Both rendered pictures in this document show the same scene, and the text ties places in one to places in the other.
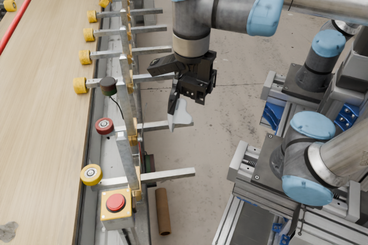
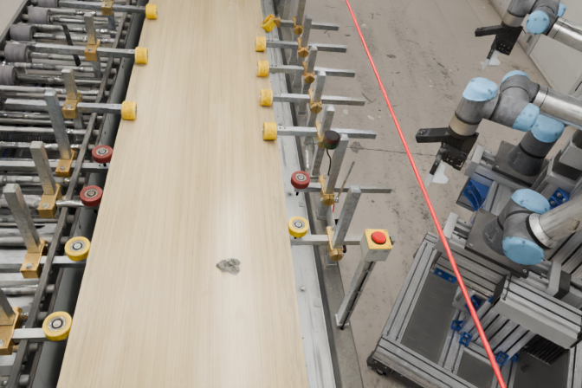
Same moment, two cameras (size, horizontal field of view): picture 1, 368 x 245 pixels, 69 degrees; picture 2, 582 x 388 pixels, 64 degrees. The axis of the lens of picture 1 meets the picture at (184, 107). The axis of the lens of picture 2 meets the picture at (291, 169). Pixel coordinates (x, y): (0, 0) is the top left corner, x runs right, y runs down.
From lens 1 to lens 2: 0.91 m
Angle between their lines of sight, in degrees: 3
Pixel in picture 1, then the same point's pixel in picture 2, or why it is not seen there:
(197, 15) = (481, 111)
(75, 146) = (275, 196)
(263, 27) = (524, 126)
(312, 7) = (552, 113)
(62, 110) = (251, 156)
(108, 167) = not seen: hidden behind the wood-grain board
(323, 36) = (543, 121)
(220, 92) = (385, 159)
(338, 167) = (552, 230)
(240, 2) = (513, 109)
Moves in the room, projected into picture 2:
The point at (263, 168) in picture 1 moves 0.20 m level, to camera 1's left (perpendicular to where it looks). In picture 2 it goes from (476, 238) to (422, 230)
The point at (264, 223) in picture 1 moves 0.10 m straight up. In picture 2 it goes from (442, 320) to (449, 310)
